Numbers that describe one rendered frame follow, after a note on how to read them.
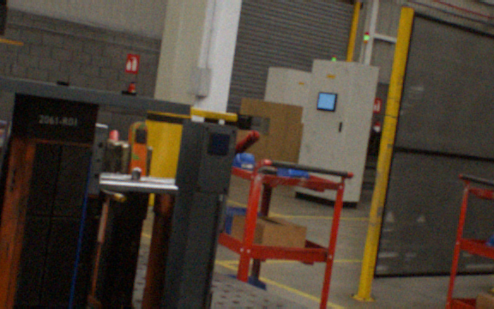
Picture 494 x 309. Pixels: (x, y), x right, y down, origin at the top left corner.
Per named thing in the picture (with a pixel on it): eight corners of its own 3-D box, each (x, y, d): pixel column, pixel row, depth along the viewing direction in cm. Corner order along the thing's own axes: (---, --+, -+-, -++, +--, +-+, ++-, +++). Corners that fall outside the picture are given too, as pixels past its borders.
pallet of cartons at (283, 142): (308, 183, 1532) (319, 108, 1525) (277, 180, 1476) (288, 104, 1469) (261, 172, 1617) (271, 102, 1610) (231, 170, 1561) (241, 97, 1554)
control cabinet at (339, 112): (291, 196, 1220) (316, 27, 1207) (316, 198, 1256) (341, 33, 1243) (331, 207, 1160) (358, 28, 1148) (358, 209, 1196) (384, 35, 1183)
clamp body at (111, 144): (113, 295, 198) (135, 141, 196) (140, 312, 186) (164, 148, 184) (70, 295, 192) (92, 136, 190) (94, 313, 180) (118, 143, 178)
